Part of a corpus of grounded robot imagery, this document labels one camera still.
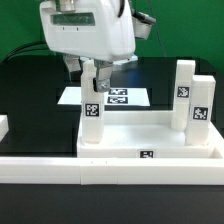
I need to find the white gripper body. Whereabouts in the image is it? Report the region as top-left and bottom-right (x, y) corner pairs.
(40, 0), (135, 62)

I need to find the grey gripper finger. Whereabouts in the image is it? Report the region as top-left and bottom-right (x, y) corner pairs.
(93, 60), (113, 93)
(63, 54), (82, 72)

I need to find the white desk top tray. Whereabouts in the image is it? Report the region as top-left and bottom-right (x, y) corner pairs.
(77, 111), (224, 159)

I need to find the marker sheet with tags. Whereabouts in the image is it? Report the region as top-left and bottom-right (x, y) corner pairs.
(58, 87), (150, 106)

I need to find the white block left edge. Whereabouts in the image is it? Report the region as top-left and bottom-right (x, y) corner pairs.
(0, 115), (9, 142)

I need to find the white L-shaped obstacle fence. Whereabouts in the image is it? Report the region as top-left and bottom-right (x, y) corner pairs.
(0, 116), (224, 186)

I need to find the black cable pair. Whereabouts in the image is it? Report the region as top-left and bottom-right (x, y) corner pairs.
(2, 40), (49, 63)

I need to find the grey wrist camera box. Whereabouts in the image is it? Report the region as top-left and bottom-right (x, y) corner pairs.
(132, 10), (156, 40)

